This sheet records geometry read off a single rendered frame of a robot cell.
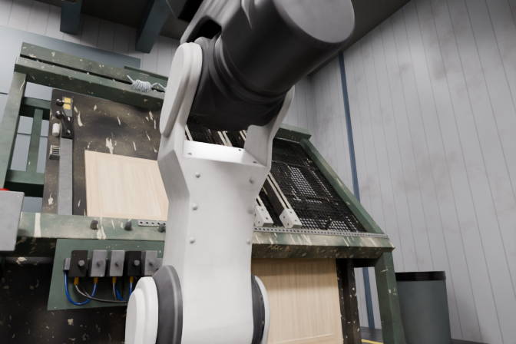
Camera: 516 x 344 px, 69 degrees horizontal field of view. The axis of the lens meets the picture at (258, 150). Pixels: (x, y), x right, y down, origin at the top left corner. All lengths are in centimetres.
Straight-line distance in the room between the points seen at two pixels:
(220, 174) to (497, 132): 401
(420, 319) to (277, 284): 221
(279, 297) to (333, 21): 195
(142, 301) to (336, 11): 43
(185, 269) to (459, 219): 414
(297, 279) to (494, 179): 262
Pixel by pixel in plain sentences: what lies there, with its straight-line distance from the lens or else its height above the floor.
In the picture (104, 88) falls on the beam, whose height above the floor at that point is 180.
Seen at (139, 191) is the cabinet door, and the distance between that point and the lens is 189.
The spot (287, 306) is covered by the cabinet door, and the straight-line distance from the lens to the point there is 229.
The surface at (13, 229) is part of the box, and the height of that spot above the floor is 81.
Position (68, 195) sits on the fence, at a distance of 174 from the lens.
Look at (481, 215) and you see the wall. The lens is 442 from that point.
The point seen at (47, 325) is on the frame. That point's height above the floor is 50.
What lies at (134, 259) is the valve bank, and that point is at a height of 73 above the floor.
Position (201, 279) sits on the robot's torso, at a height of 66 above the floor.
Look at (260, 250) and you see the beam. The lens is 193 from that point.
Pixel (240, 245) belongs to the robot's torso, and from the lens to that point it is 56.
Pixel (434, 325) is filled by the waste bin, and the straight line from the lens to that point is 422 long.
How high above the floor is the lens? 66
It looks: 19 degrees up
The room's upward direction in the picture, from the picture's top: 2 degrees counter-clockwise
